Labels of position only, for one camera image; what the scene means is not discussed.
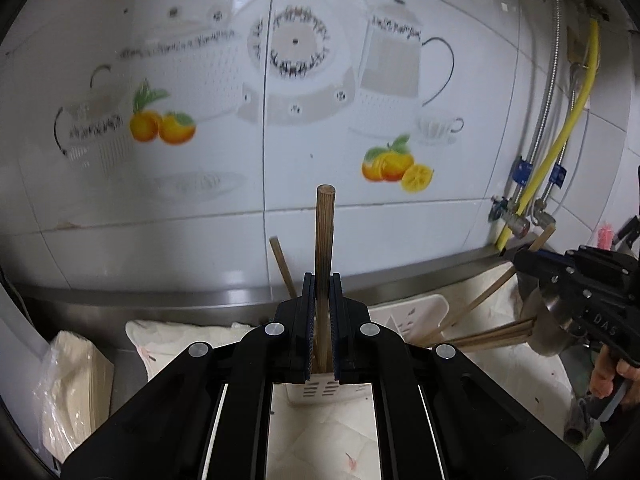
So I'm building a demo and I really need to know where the bagged beige box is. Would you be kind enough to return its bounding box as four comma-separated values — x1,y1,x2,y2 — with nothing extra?
35,332,114,463

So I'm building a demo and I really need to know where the chopstick in holder left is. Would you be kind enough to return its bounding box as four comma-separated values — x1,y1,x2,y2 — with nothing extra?
269,236,297,299

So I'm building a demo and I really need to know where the stainless steel pot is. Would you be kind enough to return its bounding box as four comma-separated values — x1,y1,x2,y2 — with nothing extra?
516,271,578,356

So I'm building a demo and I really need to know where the yellow gas hose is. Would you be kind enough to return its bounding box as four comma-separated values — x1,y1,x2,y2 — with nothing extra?
496,18,601,254

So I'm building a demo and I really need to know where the chopstick in holder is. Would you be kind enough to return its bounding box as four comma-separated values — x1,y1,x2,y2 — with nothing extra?
446,316,537,352
269,236,297,299

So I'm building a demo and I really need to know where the cream quilted mat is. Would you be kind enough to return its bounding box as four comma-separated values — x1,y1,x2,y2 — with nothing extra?
125,266,573,479

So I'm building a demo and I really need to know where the person's right hand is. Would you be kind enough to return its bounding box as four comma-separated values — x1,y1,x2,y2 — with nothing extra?
589,344,640,406

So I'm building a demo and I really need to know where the chopstick in holder right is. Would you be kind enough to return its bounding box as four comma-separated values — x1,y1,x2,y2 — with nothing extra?
446,316,537,352

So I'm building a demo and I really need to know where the white utensil holder caddy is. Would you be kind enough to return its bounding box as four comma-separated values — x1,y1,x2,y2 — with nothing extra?
285,292,449,405

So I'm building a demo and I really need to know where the metal water valve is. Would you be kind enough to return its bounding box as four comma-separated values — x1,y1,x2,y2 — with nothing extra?
488,196,530,238

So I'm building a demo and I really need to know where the brown wooden chopstick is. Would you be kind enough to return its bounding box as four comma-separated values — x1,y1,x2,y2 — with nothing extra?
416,223,556,347
314,184,335,373

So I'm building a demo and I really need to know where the pink bottle brush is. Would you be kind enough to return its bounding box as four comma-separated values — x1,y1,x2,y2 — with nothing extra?
597,222,615,250

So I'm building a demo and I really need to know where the braided metal hose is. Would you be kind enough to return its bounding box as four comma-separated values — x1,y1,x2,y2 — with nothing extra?
499,0,564,221
531,58,591,229

